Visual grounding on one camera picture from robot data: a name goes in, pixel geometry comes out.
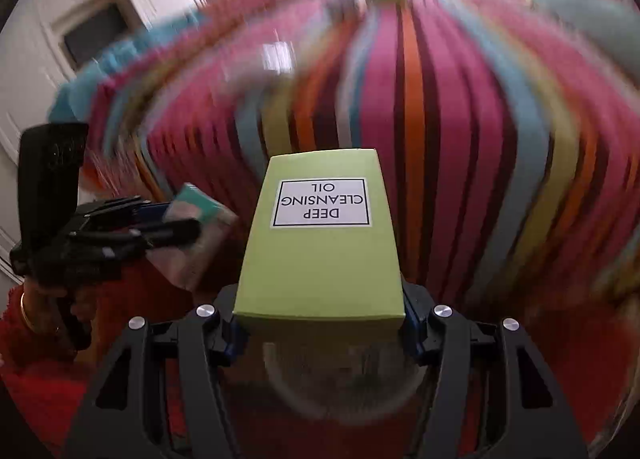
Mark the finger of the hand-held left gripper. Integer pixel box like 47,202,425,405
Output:
127,218,202,249
75,195,172,220

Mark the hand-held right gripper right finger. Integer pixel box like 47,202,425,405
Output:
399,281,588,459

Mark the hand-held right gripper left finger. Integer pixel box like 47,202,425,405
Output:
62,284,251,459

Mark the teal pink sachet packet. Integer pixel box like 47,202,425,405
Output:
150,182,239,293

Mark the white mesh waste basket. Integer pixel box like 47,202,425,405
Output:
260,329,431,416

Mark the light green carton white label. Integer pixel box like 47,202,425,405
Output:
232,149,407,333

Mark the person's left hand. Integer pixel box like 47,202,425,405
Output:
24,283,69,346

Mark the light blue bedsheet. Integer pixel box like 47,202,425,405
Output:
47,14,211,126

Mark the gold bangle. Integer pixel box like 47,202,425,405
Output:
19,291,36,336

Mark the red shaggy rug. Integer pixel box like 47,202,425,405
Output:
0,259,640,459

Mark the dark television screen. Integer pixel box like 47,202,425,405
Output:
62,4,132,68

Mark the colourful striped blanket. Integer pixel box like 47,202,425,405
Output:
47,0,640,302

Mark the white paper scrap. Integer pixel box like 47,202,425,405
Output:
262,41,294,76

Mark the grey teal pillow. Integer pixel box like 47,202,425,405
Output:
530,0,640,70

